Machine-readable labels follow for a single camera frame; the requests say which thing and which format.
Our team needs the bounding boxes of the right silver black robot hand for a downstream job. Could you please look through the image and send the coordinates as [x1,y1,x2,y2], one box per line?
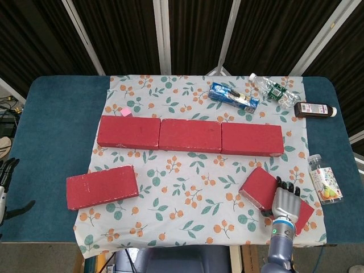
[260,175,302,221]

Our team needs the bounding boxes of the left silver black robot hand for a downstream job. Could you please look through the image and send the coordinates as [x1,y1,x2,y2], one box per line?
[0,158,36,227]

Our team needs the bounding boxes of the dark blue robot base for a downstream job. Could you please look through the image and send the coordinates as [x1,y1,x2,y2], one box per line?
[115,245,231,273]

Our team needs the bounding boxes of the tan hat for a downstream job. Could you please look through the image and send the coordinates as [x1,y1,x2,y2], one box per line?
[0,136,13,158]

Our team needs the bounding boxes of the clear bottle with fruit label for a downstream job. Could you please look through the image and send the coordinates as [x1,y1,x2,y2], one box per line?
[308,154,344,205]

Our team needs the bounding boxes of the brown medicine bottle white cap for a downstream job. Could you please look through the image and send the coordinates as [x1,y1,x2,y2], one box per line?
[293,101,338,118]

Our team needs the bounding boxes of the floral orange-berry tablecloth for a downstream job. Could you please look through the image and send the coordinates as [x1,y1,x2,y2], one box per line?
[73,74,328,259]

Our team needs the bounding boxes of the clear water bottle green label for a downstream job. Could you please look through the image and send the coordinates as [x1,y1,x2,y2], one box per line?
[249,73,299,109]

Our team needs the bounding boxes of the blue cookie snack package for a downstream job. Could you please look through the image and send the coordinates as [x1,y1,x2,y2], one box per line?
[209,82,260,112]

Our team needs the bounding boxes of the grey metal stand legs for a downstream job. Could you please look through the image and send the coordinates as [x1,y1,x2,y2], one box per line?
[205,58,236,77]

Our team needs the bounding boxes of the white frame post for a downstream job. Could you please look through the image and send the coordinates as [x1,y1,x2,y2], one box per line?
[215,0,243,75]
[152,0,173,75]
[61,0,107,76]
[288,0,353,77]

